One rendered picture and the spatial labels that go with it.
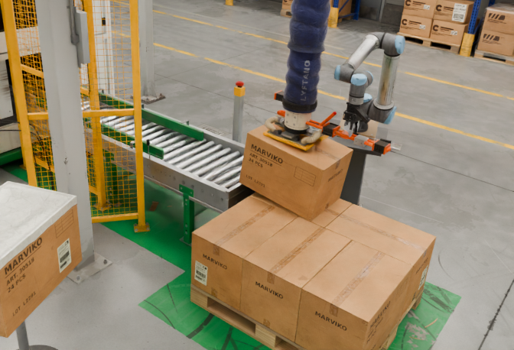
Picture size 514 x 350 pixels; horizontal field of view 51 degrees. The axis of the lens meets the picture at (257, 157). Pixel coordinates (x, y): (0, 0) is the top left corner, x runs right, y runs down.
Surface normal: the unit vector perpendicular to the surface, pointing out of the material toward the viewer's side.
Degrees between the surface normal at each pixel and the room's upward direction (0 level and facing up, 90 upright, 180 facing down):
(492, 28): 90
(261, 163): 90
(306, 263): 0
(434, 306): 0
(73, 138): 90
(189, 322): 0
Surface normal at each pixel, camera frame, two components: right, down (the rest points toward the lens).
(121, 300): 0.07, -0.89
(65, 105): 0.81, 0.30
